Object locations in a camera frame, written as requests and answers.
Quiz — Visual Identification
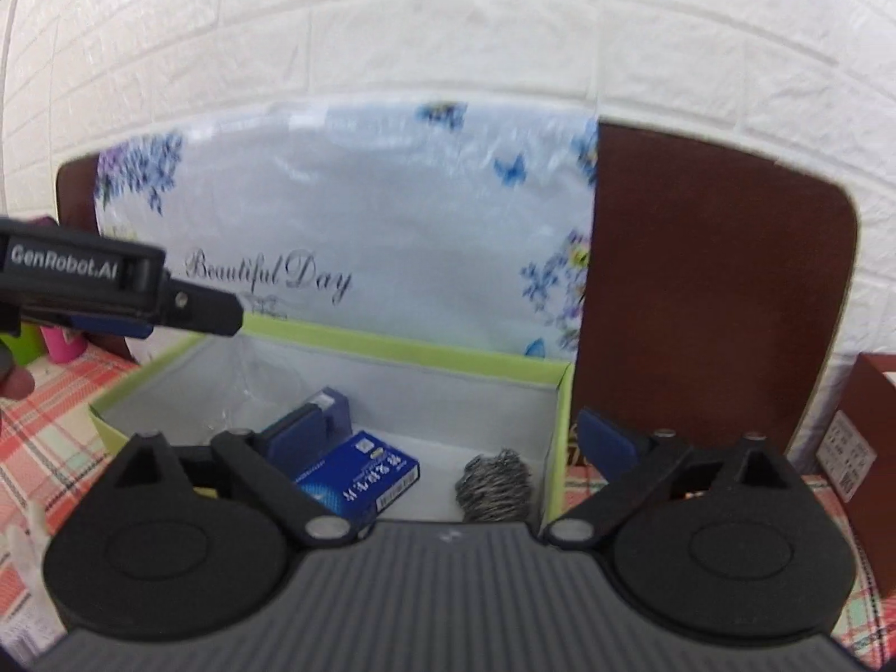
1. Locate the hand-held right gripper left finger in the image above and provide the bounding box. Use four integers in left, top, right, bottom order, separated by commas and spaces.
108, 402, 351, 547

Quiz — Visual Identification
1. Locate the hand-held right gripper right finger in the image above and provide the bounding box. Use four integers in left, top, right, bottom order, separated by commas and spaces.
546, 407, 788, 551

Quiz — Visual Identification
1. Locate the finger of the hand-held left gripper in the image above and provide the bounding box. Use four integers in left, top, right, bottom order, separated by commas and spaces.
162, 273, 245, 334
70, 314, 153, 340

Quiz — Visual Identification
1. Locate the large green storage box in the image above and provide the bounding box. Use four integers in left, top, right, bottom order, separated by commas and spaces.
90, 315, 575, 528

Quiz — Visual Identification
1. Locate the person's left hand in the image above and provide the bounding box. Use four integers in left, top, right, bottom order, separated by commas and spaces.
0, 346, 38, 402

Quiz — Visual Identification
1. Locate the pink bottle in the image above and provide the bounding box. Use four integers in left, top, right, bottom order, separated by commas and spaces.
40, 325, 87, 365

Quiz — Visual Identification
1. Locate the dark blue small box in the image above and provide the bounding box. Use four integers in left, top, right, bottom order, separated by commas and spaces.
304, 386, 352, 439

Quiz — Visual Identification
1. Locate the blue printed small box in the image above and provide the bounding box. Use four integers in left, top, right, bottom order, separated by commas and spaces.
294, 432, 421, 515

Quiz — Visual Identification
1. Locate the small green box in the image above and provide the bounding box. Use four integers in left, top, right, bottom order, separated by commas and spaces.
0, 332, 41, 369

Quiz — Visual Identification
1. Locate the steel wool scrubber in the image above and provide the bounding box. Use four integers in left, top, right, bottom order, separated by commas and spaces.
455, 451, 531, 523

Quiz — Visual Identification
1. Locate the plaid bed sheet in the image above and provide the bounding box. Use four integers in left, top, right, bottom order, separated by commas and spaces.
0, 346, 896, 672

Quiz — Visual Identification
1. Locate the brown wooden headboard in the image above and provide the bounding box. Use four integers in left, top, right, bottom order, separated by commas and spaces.
56, 122, 861, 463

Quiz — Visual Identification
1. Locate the floral printed plastic bag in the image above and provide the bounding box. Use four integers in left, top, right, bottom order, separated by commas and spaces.
94, 101, 600, 365

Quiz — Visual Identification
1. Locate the brown side cabinet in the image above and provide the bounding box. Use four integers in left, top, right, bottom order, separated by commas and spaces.
815, 352, 896, 505

